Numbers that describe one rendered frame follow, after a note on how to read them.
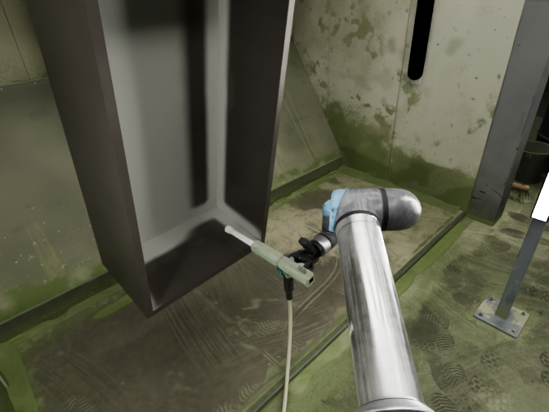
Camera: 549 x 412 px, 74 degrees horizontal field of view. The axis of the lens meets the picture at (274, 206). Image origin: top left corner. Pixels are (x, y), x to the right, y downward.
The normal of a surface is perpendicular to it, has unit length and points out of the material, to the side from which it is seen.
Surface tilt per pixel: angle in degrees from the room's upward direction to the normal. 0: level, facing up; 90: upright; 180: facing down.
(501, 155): 90
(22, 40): 90
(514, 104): 90
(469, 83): 90
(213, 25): 102
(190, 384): 0
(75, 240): 57
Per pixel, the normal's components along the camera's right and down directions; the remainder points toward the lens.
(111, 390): -0.04, -0.86
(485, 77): -0.72, 0.38
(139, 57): 0.71, 0.50
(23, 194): 0.55, -0.17
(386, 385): -0.32, -0.70
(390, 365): -0.10, -0.73
